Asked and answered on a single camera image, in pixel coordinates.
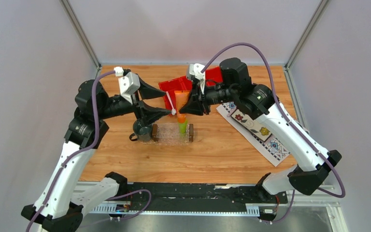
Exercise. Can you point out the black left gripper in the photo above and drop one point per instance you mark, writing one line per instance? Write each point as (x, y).
(149, 115)

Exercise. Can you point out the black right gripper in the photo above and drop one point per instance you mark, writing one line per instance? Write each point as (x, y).
(194, 105)

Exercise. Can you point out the orange toothpaste tube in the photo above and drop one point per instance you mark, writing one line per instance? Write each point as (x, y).
(181, 97)

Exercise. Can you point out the green toothpaste tube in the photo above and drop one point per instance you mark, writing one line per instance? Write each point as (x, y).
(182, 127)

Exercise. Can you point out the dark grey mug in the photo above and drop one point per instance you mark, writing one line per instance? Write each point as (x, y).
(141, 132)

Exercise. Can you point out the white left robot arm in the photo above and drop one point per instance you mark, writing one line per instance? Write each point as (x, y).
(57, 209)

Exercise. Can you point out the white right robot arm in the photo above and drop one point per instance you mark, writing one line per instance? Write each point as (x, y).
(314, 162)

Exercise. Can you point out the white toothbrush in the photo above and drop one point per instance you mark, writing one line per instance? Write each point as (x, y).
(173, 110)

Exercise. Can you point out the clear textured acrylic tray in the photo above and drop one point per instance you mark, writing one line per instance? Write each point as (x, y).
(169, 134)

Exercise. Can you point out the red three-compartment bin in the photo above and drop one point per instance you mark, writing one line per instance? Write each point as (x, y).
(182, 83)

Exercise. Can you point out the floral square plate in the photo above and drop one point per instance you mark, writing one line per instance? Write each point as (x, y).
(251, 125)

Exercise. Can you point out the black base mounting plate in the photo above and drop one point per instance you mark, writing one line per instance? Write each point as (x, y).
(194, 198)

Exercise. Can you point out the patterned white cloth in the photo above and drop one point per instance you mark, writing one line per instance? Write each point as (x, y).
(272, 149)

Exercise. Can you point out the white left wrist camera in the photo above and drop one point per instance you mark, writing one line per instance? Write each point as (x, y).
(129, 83)

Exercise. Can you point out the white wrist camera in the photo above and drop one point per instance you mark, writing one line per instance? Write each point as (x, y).
(129, 83)
(196, 73)

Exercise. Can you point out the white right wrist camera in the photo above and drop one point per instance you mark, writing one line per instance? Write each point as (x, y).
(196, 73)

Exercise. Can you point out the aluminium frame rail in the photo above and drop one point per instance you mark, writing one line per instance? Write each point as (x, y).
(119, 198)

